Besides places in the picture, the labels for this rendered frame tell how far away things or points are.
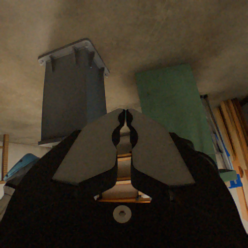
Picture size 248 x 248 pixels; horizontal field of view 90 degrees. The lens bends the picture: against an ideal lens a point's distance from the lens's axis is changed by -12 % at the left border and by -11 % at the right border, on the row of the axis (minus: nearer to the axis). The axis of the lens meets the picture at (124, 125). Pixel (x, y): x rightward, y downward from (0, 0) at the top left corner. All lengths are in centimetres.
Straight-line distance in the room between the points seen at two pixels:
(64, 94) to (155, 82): 67
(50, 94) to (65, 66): 18
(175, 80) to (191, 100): 19
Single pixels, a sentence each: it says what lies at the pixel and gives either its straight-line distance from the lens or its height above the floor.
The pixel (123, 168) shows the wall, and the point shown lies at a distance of 363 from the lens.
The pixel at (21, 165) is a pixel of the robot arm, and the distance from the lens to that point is 63.
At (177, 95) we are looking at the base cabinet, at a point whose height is 26.
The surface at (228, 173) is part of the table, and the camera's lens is 110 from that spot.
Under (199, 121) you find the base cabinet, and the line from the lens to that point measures 106.
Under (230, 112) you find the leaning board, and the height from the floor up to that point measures 20.
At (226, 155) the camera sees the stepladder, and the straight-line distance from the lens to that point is 192.
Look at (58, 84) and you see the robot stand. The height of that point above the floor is 22.
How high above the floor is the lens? 68
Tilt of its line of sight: 15 degrees down
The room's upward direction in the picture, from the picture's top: 173 degrees clockwise
